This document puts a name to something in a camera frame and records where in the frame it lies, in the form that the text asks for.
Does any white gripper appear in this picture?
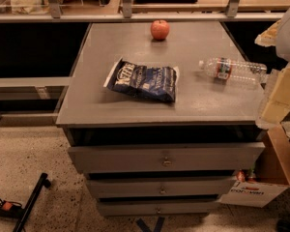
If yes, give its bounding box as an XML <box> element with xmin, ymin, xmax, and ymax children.
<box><xmin>254</xmin><ymin>8</ymin><xmax>290</xmax><ymax>124</ymax></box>

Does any clear plastic water bottle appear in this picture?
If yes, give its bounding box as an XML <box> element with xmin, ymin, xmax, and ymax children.
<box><xmin>199</xmin><ymin>57</ymin><xmax>267</xmax><ymax>85</ymax></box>

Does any red apple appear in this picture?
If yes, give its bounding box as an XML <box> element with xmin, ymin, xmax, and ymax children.
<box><xmin>151</xmin><ymin>20</ymin><xmax>170</xmax><ymax>41</ymax></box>

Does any cardboard box with label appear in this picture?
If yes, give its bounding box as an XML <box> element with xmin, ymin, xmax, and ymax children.
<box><xmin>221</xmin><ymin>126</ymin><xmax>290</xmax><ymax>208</ymax></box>

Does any top grey drawer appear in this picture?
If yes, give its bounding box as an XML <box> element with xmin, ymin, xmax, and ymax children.
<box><xmin>68</xmin><ymin>142</ymin><xmax>265</xmax><ymax>173</ymax></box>

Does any grey drawer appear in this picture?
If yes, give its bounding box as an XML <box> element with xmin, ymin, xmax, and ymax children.
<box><xmin>68</xmin><ymin>142</ymin><xmax>265</xmax><ymax>173</ymax></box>
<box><xmin>86</xmin><ymin>176</ymin><xmax>235</xmax><ymax>198</ymax></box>
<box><xmin>97</xmin><ymin>200</ymin><xmax>219</xmax><ymax>217</ymax></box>

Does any grey drawer cabinet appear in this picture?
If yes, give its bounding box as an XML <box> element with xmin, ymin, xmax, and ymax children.
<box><xmin>57</xmin><ymin>22</ymin><xmax>264</xmax><ymax>217</ymax></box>

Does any middle grey drawer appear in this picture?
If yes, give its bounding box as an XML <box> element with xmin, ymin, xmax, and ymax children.
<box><xmin>86</xmin><ymin>176</ymin><xmax>235</xmax><ymax>198</ymax></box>

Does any blue chip bag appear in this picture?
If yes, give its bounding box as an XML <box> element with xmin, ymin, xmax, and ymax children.
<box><xmin>103</xmin><ymin>58</ymin><xmax>179</xmax><ymax>102</ymax></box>

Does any bottom grey drawer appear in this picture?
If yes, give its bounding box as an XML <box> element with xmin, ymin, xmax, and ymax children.
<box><xmin>97</xmin><ymin>200</ymin><xmax>219</xmax><ymax>217</ymax></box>

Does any black stand with orange clip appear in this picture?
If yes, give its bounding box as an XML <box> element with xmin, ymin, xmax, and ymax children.
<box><xmin>0</xmin><ymin>172</ymin><xmax>52</xmax><ymax>232</ymax></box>

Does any metal shelf rail frame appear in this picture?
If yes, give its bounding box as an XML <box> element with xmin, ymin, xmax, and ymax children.
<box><xmin>0</xmin><ymin>0</ymin><xmax>290</xmax><ymax>22</ymax></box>

